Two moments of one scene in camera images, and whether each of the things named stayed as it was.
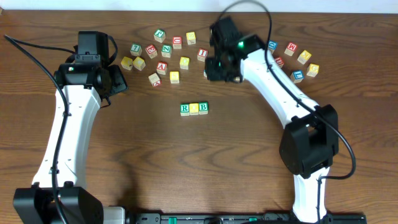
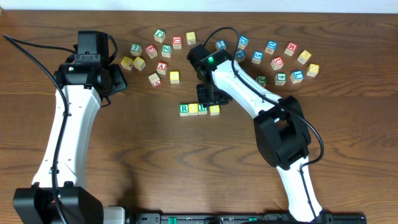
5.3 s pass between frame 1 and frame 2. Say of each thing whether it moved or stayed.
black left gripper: stayed
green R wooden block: stayed
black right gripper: moved
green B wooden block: stayed
